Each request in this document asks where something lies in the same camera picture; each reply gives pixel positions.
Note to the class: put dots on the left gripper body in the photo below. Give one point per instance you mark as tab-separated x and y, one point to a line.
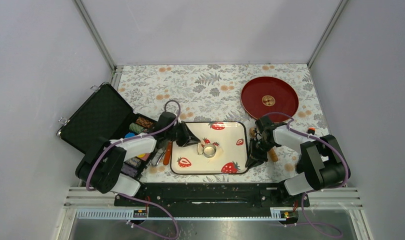
179	134

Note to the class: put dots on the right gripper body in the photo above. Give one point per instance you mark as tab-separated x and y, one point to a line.
259	148

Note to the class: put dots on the wooden dough roller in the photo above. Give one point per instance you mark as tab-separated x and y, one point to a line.
255	136

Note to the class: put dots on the strawberry print tray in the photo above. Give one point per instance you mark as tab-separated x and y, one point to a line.
232	137

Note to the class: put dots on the metal ring cutter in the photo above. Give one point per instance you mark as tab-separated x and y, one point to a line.
209	150

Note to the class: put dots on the white dough ball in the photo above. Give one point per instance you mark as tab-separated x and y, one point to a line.
219	152

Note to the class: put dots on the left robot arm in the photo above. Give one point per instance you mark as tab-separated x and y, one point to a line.
101	167

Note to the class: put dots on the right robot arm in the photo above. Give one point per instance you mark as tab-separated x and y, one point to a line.
321	164

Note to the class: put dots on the floral tablecloth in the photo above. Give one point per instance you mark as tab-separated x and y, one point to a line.
211	92

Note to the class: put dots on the red round lacquer tray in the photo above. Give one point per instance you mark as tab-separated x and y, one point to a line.
265	94

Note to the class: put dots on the blue poker chip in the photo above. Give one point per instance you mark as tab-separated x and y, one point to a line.
129	135

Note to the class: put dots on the black poker chip case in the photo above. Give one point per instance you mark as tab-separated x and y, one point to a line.
104	114

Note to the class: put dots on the scraper with wooden handle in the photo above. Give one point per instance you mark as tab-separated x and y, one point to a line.
168	153

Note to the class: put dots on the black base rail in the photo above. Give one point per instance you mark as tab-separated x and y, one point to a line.
218	200

